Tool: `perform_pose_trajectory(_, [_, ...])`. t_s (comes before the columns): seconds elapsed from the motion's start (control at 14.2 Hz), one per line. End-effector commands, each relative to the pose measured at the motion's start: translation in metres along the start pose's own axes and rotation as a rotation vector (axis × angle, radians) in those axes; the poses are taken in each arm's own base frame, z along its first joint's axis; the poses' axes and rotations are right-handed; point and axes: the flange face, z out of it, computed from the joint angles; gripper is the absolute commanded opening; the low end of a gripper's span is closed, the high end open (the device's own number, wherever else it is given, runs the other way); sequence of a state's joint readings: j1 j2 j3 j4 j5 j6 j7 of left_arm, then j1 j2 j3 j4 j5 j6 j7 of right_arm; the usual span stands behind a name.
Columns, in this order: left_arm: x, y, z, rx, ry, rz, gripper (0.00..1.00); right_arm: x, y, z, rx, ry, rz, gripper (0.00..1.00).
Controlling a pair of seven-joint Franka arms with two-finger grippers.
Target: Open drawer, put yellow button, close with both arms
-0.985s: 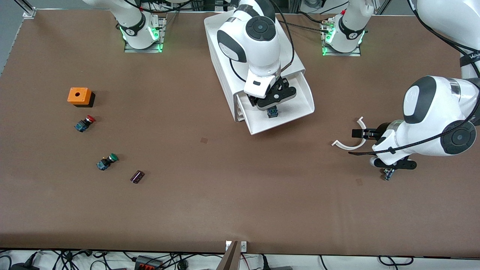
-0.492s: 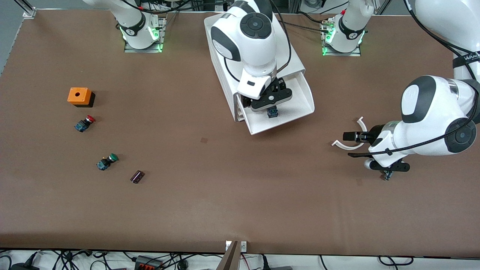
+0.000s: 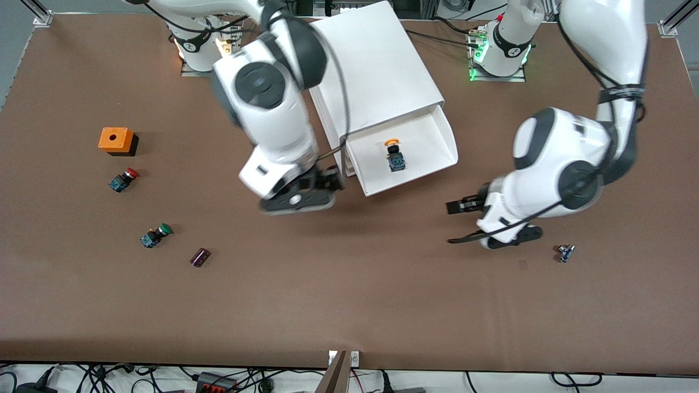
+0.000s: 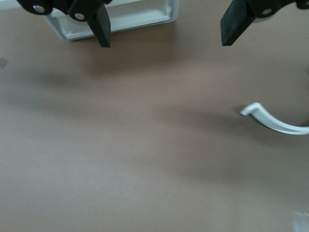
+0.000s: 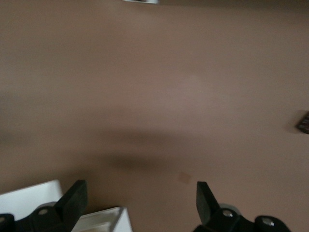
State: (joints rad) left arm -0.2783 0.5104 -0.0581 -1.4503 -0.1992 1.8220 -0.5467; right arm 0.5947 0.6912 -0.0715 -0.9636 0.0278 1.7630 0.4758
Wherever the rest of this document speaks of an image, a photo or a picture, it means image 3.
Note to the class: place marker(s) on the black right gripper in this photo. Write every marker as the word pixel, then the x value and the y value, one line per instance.
pixel 326 178

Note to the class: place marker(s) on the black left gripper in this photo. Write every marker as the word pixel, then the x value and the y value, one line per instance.
pixel 474 203

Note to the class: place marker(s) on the yellow push button switch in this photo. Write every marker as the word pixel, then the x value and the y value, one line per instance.
pixel 395 157

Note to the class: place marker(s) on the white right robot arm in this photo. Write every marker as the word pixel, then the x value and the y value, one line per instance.
pixel 267 98

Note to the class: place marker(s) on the small blue electronic component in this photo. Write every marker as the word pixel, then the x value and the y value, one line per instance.
pixel 565 253

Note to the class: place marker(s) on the purple cylindrical capacitor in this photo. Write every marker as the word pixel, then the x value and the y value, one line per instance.
pixel 200 257

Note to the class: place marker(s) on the black power strip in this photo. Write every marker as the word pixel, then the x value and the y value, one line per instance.
pixel 215 382

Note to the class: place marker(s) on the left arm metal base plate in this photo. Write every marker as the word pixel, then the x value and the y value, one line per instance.
pixel 475 76

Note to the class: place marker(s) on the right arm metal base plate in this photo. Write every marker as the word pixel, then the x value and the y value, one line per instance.
pixel 188 68

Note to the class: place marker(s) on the green push button switch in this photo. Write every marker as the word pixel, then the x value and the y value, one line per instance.
pixel 156 235

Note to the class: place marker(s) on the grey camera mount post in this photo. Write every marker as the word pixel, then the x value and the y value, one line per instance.
pixel 334 376

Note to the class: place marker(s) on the red push button switch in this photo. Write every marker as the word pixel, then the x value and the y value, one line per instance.
pixel 123 179

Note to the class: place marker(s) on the orange button enclosure box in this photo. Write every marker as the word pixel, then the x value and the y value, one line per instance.
pixel 114 140

